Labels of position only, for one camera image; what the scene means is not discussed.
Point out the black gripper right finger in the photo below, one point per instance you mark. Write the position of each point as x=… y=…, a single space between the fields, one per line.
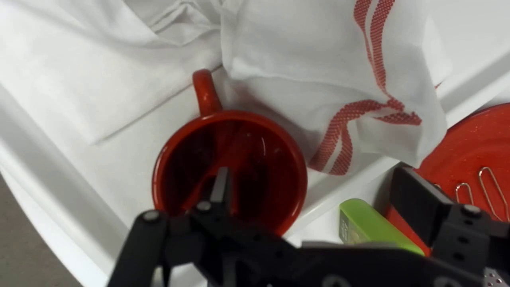
x=456 y=234

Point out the red cup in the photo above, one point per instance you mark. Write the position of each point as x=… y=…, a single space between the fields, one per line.
x=265 y=176

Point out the white red-striped towel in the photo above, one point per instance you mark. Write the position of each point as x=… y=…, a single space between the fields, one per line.
x=297 y=65

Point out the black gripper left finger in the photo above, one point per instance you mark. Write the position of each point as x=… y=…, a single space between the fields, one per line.
x=176 y=245

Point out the red plate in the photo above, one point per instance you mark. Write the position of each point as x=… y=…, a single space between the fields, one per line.
x=472 y=149

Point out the white tray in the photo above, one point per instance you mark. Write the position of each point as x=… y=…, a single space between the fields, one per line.
x=58 y=213

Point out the green plastic bottle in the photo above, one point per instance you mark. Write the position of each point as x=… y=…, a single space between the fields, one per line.
x=372 y=226

